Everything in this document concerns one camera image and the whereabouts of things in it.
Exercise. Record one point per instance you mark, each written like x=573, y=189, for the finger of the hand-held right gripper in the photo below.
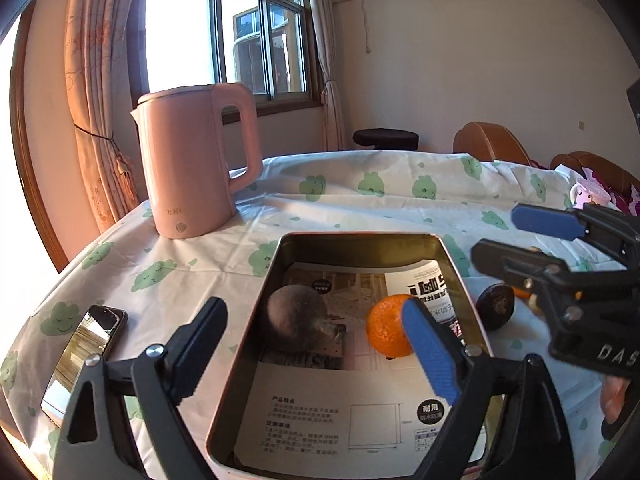
x=545, y=222
x=510, y=260

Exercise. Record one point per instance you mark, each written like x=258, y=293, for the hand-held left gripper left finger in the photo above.
x=197, y=355

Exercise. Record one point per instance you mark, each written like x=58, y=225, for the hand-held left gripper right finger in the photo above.
x=431, y=355

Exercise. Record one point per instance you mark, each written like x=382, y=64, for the dark passion fruit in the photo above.
x=492, y=307

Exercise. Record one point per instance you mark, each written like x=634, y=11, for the rectangular metal tin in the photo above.
x=240, y=385

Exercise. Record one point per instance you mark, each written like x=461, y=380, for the person's right hand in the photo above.
x=614, y=400

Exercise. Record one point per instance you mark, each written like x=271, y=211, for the brown leather chair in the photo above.
x=600, y=165

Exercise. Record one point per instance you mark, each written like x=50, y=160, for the purple floral cloth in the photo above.
x=625, y=200

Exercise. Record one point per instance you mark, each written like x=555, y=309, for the wooden chair back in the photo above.
x=490, y=142

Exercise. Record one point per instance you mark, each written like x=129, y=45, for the large round brown fruit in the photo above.
x=295, y=317

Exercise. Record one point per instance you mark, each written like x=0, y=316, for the smartphone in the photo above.
x=85, y=345

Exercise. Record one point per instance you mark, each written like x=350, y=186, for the printed paper sheet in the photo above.
x=310, y=425

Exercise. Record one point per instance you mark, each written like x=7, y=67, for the black screen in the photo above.
x=634, y=110

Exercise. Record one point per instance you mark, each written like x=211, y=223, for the white tablecloth with green print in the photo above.
x=350, y=210

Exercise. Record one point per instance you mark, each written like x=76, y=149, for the black round stool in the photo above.
x=385, y=137

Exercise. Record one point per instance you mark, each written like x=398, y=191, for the pink electric kettle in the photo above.
x=190, y=160

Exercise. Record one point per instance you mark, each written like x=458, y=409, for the narrow beige curtain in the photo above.
x=325, y=60

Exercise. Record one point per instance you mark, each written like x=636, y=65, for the wide beige curtain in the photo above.
x=100, y=85

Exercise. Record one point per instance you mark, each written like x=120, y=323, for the window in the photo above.
x=190, y=35

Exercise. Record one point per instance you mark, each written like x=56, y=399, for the wooden door frame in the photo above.
x=30, y=160

